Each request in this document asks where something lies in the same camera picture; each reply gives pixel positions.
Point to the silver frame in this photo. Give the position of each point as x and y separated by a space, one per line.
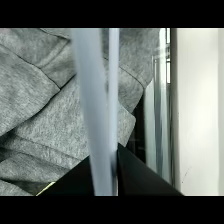
163 100

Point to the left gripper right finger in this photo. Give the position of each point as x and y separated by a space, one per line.
140 176

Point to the grey garment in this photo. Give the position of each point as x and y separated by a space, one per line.
40 110

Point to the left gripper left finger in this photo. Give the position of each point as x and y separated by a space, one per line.
76 180

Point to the white strip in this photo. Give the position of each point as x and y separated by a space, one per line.
98 100

